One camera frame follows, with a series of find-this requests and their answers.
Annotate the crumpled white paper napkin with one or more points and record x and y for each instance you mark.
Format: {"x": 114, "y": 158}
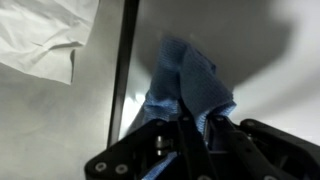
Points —
{"x": 40, "y": 33}

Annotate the blue cloth towel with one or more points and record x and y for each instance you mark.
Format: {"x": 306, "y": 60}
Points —
{"x": 190, "y": 73}

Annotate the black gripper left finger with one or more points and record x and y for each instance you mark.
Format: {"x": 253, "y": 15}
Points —
{"x": 191, "y": 150}

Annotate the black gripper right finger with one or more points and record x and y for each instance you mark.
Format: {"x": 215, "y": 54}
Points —
{"x": 240, "y": 150}

